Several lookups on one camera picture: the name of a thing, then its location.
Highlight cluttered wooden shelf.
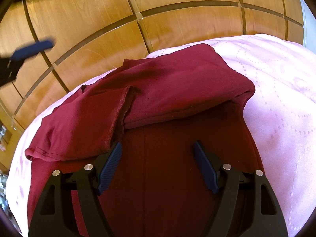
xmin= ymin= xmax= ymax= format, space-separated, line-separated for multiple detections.
xmin=0 ymin=120 xmax=15 ymax=155

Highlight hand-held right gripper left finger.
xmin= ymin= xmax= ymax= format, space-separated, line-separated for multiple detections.
xmin=28 ymin=142 xmax=123 ymax=237

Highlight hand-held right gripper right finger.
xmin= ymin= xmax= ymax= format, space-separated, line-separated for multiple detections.
xmin=193 ymin=141 xmax=288 ymax=237

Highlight pink bed sheet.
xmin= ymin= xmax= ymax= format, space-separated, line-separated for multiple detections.
xmin=7 ymin=33 xmax=316 ymax=237

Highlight wooden panelled headboard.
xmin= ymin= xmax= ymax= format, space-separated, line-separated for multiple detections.
xmin=0 ymin=0 xmax=306 ymax=176

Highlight maroon pants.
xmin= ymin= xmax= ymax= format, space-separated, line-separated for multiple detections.
xmin=25 ymin=43 xmax=266 ymax=237

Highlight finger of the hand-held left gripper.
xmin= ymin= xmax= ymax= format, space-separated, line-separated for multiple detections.
xmin=0 ymin=38 xmax=55 ymax=87

